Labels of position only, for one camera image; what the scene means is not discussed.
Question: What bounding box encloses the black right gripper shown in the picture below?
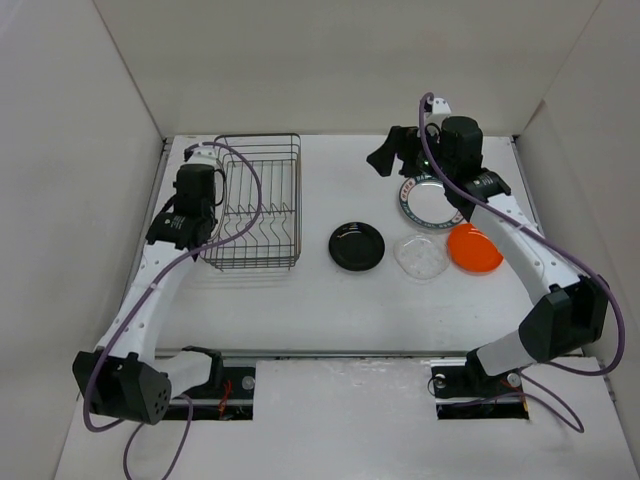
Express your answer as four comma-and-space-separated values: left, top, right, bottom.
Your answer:
367, 124, 456, 183

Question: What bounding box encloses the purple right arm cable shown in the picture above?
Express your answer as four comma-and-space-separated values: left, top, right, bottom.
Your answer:
418, 92, 627, 434

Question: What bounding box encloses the aluminium table edge rail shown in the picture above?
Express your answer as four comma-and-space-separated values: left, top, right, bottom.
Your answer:
107, 137, 173, 359

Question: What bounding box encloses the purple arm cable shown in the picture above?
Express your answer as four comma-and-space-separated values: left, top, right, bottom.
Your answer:
82, 141, 264, 476
418, 92, 627, 434

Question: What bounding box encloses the black round plate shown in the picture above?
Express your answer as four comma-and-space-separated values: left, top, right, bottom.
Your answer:
328, 222, 385, 272

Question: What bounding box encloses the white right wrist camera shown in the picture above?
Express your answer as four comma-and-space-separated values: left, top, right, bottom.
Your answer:
425, 96, 452, 124

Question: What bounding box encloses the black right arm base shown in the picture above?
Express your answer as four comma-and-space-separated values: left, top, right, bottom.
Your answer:
427, 358, 529, 420

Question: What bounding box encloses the orange round plate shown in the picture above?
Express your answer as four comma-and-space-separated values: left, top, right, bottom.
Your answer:
447, 223, 504, 274

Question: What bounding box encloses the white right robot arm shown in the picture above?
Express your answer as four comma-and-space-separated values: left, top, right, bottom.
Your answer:
367, 116, 609, 394

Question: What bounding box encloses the grey wire dish rack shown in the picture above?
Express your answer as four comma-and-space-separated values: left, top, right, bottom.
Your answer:
201, 133, 302, 271

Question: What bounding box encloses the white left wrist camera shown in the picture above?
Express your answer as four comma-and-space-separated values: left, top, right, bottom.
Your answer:
183, 144, 223, 168

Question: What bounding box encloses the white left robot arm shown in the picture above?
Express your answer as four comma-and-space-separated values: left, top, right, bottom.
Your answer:
72, 163, 224, 425

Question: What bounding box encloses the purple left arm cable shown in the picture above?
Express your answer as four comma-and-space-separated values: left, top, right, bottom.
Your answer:
82, 141, 264, 476

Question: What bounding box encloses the white plate with green rim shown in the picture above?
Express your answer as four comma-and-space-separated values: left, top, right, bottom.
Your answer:
398, 174, 464, 232

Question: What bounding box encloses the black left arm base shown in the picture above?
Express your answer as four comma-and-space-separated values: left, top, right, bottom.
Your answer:
185, 358, 256, 421

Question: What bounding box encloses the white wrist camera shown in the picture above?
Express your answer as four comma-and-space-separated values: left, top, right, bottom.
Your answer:
425, 96, 452, 124
183, 144, 223, 168

